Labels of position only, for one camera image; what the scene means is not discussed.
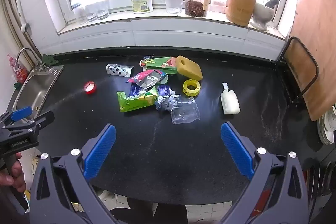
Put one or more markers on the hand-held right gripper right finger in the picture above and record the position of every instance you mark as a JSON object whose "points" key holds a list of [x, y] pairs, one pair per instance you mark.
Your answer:
{"points": [[236, 150]]}

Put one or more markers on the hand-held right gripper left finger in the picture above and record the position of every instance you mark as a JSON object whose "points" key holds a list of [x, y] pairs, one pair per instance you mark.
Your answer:
{"points": [[101, 153]]}

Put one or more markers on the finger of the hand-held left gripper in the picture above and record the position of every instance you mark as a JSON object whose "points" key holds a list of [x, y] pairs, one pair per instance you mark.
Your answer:
{"points": [[43, 119], [22, 112]]}

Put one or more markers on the red bottle cap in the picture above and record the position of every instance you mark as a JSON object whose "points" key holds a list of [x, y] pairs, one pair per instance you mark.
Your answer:
{"points": [[90, 87]]}

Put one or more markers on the green tissue packet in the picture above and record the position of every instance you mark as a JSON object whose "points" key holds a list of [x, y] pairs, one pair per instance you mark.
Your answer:
{"points": [[136, 100]]}

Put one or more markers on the clear plastic bag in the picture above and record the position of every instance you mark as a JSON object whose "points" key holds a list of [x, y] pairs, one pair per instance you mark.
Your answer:
{"points": [[185, 111]]}

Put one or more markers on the yellow plastic spool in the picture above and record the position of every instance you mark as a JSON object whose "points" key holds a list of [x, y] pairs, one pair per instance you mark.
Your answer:
{"points": [[191, 87]]}

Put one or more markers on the clear wrapper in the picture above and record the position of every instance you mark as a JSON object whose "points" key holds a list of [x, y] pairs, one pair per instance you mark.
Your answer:
{"points": [[164, 102]]}

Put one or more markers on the white dotted wrapper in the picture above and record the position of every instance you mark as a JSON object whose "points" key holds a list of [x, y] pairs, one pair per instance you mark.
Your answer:
{"points": [[118, 70]]}

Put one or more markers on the pink foil wrapper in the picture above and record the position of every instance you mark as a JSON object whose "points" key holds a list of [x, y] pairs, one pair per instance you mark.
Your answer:
{"points": [[147, 79]]}

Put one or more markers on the purple foil packet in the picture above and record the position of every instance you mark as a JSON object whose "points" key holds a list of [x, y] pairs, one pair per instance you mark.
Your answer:
{"points": [[164, 90]]}

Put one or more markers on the yellow sponge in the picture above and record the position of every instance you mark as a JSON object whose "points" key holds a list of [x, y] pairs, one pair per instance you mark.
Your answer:
{"points": [[189, 67]]}

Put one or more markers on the green cartoon snack wrapper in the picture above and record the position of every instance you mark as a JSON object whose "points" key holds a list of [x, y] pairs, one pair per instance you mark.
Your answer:
{"points": [[160, 63]]}

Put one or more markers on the person's left hand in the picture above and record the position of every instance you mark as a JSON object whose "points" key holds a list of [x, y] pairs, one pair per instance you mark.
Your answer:
{"points": [[15, 176]]}

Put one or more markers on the stainless steel sink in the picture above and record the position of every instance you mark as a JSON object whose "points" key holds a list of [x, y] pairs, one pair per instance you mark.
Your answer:
{"points": [[34, 87]]}

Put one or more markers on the pink and red bottle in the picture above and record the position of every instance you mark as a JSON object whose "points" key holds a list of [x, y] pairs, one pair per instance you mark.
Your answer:
{"points": [[17, 70]]}

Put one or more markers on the red object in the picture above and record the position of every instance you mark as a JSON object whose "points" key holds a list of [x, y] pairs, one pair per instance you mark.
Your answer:
{"points": [[263, 199]]}

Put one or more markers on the green scouring cloth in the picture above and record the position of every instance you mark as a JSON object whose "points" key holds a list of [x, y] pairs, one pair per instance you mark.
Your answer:
{"points": [[50, 58]]}

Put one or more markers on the chrome faucet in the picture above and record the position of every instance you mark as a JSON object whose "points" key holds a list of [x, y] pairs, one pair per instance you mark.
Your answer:
{"points": [[22, 50]]}

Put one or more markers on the person's dark pants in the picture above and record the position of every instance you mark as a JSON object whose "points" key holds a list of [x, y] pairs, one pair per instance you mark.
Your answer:
{"points": [[157, 213]]}

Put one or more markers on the stack of white plates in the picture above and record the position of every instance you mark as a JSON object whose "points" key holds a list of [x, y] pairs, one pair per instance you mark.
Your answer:
{"points": [[326, 129]]}

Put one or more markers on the small lidded glass jar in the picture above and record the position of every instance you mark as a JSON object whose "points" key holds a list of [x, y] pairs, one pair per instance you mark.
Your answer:
{"points": [[78, 14]]}

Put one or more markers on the small drinking glass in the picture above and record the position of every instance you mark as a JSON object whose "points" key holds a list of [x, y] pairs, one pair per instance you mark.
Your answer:
{"points": [[92, 15], [103, 13]]}

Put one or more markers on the black metal rack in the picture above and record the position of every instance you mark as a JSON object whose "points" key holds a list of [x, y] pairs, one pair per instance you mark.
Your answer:
{"points": [[313, 64]]}

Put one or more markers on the grey stone mortar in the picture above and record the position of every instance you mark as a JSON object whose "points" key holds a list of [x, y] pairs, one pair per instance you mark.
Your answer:
{"points": [[262, 16]]}

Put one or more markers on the wooden cutting board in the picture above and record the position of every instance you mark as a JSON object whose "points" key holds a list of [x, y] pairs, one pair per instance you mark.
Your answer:
{"points": [[315, 29]]}

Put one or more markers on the red-lidded clear jar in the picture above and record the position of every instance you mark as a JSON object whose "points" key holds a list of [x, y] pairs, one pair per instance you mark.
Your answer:
{"points": [[219, 1]]}

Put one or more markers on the clear jar of red spice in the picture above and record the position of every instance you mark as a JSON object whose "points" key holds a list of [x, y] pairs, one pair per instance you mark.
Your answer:
{"points": [[195, 5]]}

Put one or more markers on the white wall pipe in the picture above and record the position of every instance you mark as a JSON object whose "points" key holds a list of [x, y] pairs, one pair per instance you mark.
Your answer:
{"points": [[21, 11]]}

